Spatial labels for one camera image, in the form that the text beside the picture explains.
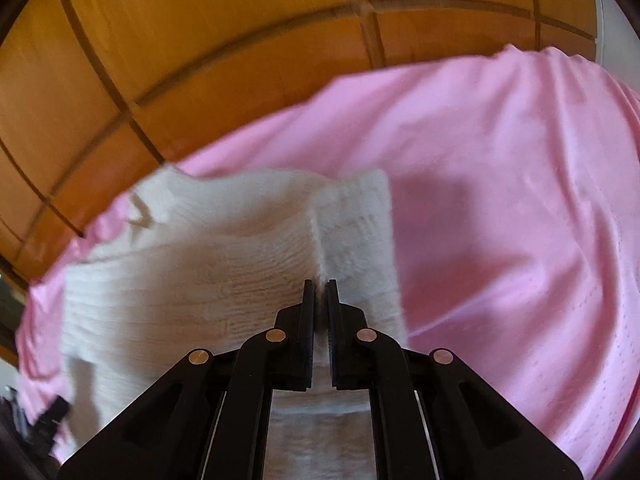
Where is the pink blanket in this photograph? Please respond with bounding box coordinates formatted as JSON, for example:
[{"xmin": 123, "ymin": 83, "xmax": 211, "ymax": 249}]
[{"xmin": 15, "ymin": 45, "xmax": 640, "ymax": 480}]

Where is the wooden wardrobe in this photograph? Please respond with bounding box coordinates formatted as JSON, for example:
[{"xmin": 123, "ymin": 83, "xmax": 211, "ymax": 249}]
[{"xmin": 0, "ymin": 0, "xmax": 601, "ymax": 293}]

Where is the cream knit sweater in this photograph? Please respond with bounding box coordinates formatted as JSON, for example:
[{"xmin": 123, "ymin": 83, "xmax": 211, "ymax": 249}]
[{"xmin": 60, "ymin": 167, "xmax": 408, "ymax": 480}]

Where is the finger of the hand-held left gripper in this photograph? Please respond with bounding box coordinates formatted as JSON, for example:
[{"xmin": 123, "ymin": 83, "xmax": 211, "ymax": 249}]
[{"xmin": 31, "ymin": 395, "xmax": 71, "ymax": 461}]

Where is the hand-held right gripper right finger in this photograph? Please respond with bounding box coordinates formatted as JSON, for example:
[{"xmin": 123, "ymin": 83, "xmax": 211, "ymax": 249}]
[{"xmin": 325, "ymin": 279, "xmax": 585, "ymax": 480}]

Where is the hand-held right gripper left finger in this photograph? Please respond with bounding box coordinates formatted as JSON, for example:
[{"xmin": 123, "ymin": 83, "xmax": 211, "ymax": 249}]
[{"xmin": 59, "ymin": 280, "xmax": 317, "ymax": 480}]

